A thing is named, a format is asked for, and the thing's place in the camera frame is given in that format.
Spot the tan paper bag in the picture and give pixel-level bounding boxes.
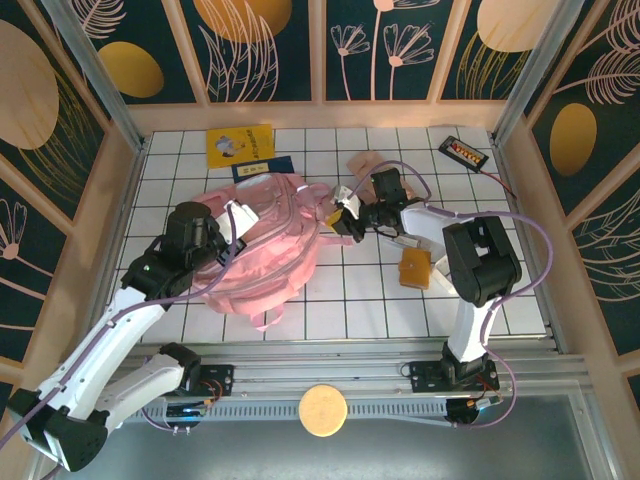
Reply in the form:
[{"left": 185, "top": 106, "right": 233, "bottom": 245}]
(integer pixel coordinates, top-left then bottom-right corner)
[{"left": 346, "top": 151, "right": 425, "bottom": 207}]

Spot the brown leather wallet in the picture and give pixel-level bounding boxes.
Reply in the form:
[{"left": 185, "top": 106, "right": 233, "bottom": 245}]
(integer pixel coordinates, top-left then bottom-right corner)
[{"left": 397, "top": 248, "right": 433, "bottom": 291}]

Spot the pink school backpack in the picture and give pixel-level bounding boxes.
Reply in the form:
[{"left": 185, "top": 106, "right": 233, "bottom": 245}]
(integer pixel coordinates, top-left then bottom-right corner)
[{"left": 192, "top": 172, "right": 354, "bottom": 332}]

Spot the white plastic box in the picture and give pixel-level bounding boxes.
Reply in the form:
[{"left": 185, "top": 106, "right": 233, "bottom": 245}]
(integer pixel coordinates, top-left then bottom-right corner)
[{"left": 432, "top": 256, "right": 460, "bottom": 297}]

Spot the blue book with cream label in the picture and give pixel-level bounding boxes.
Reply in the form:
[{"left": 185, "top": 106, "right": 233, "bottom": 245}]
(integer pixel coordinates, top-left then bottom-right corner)
[{"left": 230, "top": 155, "right": 296, "bottom": 184}]

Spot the yellow book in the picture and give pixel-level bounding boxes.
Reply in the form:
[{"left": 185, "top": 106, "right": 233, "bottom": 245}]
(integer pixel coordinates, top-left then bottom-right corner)
[{"left": 206, "top": 124, "right": 276, "bottom": 170}]

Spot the grey metal panel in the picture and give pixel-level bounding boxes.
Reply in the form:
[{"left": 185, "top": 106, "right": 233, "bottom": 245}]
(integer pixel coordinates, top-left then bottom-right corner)
[{"left": 29, "top": 394, "right": 616, "bottom": 480}]

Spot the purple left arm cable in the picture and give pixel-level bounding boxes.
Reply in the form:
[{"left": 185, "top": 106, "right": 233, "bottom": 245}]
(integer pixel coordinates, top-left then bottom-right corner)
[{"left": 0, "top": 204, "right": 242, "bottom": 480}]

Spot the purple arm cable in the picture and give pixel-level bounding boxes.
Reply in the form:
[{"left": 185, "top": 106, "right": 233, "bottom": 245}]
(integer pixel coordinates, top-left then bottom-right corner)
[
  {"left": 0, "top": 204, "right": 242, "bottom": 480},
  {"left": 349, "top": 159, "right": 556, "bottom": 431}
]

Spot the red and black charger wire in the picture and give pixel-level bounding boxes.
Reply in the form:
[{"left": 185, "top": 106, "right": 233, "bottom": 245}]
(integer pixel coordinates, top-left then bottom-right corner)
[{"left": 477, "top": 167, "right": 517, "bottom": 199}]

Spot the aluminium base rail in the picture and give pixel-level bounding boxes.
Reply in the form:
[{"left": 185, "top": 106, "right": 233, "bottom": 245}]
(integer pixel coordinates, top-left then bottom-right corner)
[{"left": 134, "top": 342, "right": 586, "bottom": 401}]

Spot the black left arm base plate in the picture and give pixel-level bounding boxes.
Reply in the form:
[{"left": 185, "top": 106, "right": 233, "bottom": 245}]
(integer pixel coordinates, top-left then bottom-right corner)
[{"left": 184, "top": 363, "right": 236, "bottom": 399}]

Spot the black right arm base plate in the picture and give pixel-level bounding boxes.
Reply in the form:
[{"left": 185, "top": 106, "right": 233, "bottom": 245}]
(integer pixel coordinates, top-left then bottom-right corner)
[{"left": 408, "top": 359, "right": 500, "bottom": 394}]

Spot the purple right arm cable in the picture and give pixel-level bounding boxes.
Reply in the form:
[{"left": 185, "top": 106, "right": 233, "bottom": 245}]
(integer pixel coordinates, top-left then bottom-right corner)
[{"left": 349, "top": 159, "right": 556, "bottom": 431}]

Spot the aluminium frame post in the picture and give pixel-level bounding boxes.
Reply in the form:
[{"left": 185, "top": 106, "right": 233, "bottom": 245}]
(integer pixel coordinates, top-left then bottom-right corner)
[
  {"left": 39, "top": 0, "right": 147, "bottom": 151},
  {"left": 491, "top": 0, "right": 586, "bottom": 146}
]

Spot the grey slotted cable duct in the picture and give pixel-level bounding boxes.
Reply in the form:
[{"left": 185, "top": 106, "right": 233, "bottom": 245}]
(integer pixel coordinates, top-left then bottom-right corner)
[{"left": 122, "top": 399, "right": 451, "bottom": 427}]

